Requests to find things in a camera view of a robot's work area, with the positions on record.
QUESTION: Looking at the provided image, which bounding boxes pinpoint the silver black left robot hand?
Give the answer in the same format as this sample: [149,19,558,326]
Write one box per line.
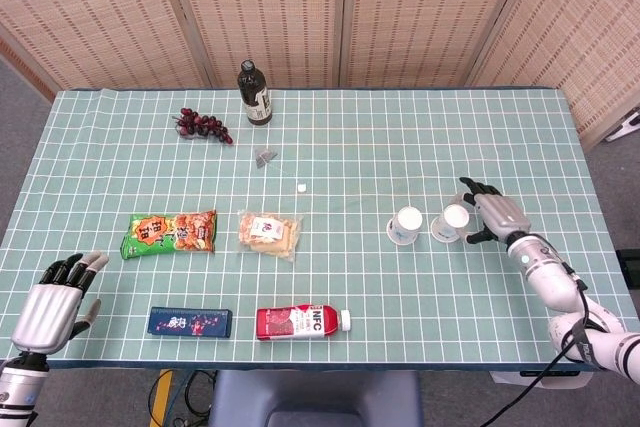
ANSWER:
[10,251,110,354]

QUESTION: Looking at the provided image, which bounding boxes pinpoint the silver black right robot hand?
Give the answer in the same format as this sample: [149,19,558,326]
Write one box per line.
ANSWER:
[452,176,532,247]

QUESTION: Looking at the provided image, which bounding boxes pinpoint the white paper cup blue print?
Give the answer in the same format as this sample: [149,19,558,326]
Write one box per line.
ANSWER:
[430,203,470,243]
[387,205,424,247]

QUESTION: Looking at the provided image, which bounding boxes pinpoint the dark blue printed box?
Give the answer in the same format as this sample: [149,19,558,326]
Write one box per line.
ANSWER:
[147,306,234,340]

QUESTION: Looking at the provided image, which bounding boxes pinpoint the green snack bag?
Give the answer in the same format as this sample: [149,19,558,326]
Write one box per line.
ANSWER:
[119,209,218,261]

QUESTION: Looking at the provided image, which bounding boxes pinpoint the white stand foot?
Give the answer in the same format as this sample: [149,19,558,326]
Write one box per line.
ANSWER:
[605,110,640,143]

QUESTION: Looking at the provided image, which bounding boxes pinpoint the green grid tablecloth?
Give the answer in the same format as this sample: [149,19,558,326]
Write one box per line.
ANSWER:
[0,88,640,372]

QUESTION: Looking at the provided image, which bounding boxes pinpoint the white box with black strip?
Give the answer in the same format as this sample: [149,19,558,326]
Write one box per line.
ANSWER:
[489,369,584,391]

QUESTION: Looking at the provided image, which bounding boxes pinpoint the red NFC juice bottle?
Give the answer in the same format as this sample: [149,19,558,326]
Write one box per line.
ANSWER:
[255,303,352,342]

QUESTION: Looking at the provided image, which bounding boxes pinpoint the clear packet of pastries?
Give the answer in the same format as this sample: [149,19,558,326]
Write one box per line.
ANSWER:
[236,209,305,263]

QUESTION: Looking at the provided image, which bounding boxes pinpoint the dark red grape bunch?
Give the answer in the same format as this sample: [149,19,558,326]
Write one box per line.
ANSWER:
[173,107,234,146]

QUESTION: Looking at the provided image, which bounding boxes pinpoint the pyramid tea bag with tag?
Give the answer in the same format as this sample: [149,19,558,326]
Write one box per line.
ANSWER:
[252,146,307,194]

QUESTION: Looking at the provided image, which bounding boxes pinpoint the grey blue padded seat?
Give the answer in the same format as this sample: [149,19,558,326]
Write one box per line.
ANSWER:
[207,370,425,427]

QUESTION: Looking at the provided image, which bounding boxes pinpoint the dark brown drink bottle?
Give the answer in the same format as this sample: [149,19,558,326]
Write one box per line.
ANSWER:
[236,59,274,127]

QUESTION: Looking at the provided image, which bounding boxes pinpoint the bamboo folding screen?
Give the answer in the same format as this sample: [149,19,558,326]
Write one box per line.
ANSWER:
[0,0,640,152]

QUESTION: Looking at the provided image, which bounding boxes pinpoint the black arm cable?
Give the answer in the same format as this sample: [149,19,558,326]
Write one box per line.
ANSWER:
[487,246,594,427]

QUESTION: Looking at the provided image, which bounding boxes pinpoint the black cable bundle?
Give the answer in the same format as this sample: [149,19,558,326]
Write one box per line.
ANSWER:
[172,370,217,421]

